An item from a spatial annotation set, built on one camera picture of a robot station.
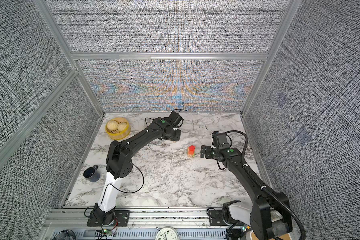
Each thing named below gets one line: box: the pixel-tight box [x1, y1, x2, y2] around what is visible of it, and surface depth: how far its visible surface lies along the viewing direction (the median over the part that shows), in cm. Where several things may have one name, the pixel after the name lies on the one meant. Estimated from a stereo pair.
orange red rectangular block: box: [187, 150, 195, 158], surface depth 96 cm
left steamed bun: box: [107, 120, 119, 131], surface depth 106 cm
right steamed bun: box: [117, 122, 128, 132], surface depth 106 cm
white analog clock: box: [155, 226, 180, 240], surface depth 67 cm
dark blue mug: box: [83, 164, 100, 183], surface depth 84 cm
